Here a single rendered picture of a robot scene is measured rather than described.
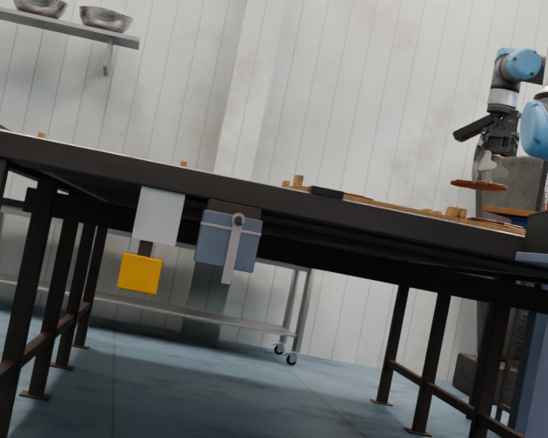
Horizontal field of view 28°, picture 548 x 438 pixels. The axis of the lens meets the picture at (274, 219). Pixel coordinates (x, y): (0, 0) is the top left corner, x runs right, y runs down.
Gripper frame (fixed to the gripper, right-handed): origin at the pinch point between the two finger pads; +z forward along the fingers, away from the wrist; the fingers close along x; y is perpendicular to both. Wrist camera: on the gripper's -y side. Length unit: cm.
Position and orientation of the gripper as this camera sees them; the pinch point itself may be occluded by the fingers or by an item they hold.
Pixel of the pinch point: (478, 184)
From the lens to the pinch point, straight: 283.7
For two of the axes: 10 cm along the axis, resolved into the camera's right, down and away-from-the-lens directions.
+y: 8.5, 1.5, -5.0
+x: 4.9, 1.3, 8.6
